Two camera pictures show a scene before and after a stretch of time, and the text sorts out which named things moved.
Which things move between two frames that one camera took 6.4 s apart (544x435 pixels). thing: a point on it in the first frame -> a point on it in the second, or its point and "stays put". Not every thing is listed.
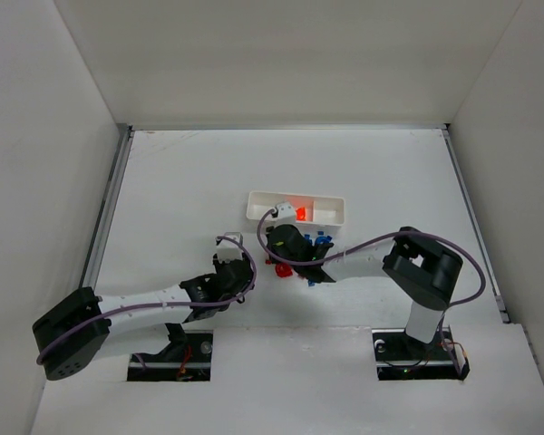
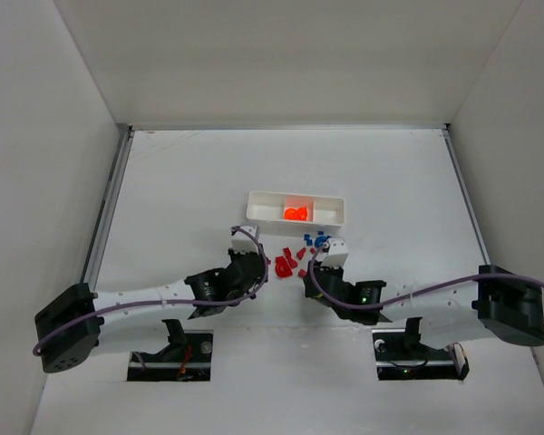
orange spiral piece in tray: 300,213 stays put
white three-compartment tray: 311,210 stays put
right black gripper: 276,233 -> 320,278
